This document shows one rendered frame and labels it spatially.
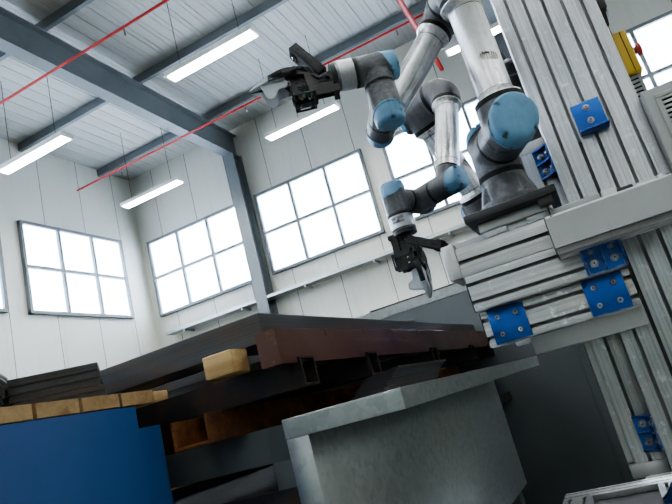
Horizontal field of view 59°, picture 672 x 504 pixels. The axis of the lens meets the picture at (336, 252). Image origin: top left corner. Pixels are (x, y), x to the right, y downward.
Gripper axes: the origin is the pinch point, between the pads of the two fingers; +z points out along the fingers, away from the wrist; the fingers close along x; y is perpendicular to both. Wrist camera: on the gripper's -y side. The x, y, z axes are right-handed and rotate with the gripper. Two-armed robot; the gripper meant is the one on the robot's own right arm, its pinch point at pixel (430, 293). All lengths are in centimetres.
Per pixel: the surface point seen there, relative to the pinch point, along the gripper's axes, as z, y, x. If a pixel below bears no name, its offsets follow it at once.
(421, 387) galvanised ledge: 25, -15, 76
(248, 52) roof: -628, 384, -685
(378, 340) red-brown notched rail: 12.2, 4.7, 37.2
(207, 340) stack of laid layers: 7, 21, 78
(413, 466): 39, 1, 47
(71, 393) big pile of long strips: 11, 36, 95
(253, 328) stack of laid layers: 8, 10, 78
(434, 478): 43, 1, 38
